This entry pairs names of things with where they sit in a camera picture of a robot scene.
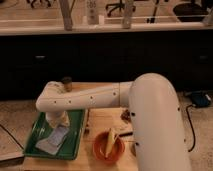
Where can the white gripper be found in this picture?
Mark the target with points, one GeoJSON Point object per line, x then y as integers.
{"type": "Point", "coordinates": [58, 119]}

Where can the blue sponge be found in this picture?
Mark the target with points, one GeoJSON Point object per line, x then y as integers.
{"type": "Point", "coordinates": [57, 135]}

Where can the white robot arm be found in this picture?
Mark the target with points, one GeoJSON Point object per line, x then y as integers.
{"type": "Point", "coordinates": [155, 114]}

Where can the white cloth in tray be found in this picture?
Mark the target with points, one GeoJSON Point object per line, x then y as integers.
{"type": "Point", "coordinates": [46, 146]}

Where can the green plastic tray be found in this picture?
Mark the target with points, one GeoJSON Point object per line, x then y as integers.
{"type": "Point", "coordinates": [41, 130]}

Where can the thin brown stick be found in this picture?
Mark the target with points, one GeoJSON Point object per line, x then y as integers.
{"type": "Point", "coordinates": [87, 130]}

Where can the orange bowl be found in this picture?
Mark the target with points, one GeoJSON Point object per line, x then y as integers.
{"type": "Point", "coordinates": [99, 147]}

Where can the yellow banana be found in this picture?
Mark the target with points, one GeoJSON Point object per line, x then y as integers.
{"type": "Point", "coordinates": [112, 137]}

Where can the pile of brown nuts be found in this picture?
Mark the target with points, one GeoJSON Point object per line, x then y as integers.
{"type": "Point", "coordinates": [125, 116]}

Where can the black marker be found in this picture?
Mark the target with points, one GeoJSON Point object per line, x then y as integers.
{"type": "Point", "coordinates": [126, 134]}

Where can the black office chair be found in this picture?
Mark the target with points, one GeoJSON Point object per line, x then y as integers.
{"type": "Point", "coordinates": [113, 6]}

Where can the dark cabinet counter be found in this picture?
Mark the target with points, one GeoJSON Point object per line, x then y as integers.
{"type": "Point", "coordinates": [31, 57]}

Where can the blue-black device on floor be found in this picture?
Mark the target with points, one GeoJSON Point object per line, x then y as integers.
{"type": "Point", "coordinates": [200, 99]}

